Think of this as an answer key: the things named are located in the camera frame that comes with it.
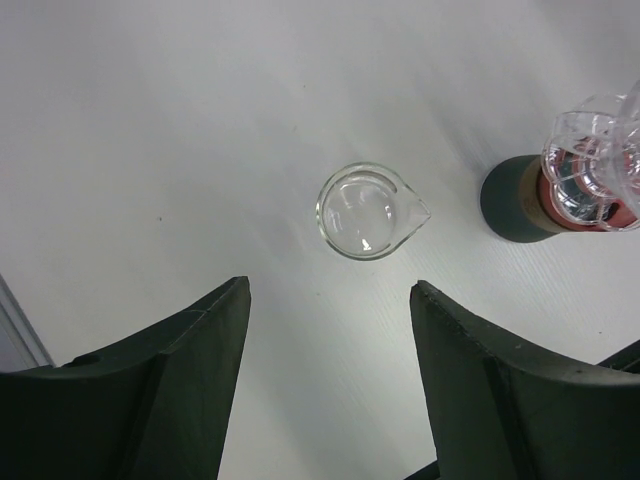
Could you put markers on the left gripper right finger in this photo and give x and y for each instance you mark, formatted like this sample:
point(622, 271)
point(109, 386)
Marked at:
point(502, 407)

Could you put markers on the clear glass dripper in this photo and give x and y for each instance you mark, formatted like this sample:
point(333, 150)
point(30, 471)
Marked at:
point(605, 129)

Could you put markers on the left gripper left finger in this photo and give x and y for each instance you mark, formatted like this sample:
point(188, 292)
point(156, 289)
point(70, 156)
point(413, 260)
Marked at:
point(154, 405)

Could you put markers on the clear glass beaker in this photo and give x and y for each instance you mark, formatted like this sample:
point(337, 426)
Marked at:
point(366, 211)

